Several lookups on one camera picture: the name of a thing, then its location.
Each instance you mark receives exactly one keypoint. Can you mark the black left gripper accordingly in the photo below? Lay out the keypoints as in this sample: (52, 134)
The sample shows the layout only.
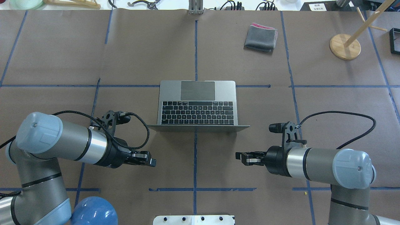
(116, 157)

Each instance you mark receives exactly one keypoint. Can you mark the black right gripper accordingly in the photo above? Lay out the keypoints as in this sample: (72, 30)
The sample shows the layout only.
(276, 159)

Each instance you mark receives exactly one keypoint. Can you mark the grey laptop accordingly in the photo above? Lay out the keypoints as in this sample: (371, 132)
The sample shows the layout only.
(197, 106)

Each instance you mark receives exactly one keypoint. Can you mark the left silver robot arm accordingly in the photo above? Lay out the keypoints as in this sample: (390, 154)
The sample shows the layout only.
(44, 138)

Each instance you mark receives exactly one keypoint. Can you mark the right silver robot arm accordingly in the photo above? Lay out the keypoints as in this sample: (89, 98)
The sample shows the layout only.
(349, 173)

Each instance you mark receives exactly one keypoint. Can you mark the blue desk lamp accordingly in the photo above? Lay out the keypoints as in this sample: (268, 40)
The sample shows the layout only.
(94, 211)

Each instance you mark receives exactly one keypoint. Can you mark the folded grey cloth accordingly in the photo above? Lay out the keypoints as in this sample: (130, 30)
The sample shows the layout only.
(261, 38)

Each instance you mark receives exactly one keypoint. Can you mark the wooden mug tree stand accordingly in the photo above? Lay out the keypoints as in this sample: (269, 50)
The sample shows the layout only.
(346, 46)

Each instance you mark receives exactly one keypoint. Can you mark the wooden dish rack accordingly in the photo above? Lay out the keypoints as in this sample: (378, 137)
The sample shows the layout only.
(90, 4)

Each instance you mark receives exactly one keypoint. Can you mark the wine glass rack tray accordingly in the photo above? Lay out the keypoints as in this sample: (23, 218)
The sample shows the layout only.
(394, 40)

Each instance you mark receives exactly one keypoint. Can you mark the green glass plate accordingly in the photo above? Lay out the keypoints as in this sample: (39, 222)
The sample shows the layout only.
(25, 4)

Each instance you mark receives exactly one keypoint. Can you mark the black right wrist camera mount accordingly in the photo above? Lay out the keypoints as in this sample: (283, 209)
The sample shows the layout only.
(290, 134)

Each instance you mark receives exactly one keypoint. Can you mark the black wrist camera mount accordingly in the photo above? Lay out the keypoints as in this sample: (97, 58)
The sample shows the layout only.
(290, 134)
(111, 119)

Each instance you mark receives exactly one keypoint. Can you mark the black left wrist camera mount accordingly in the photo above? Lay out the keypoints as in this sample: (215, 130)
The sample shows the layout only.
(111, 119)

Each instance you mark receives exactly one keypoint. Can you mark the aluminium frame post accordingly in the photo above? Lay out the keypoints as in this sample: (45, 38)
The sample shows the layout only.
(195, 7)

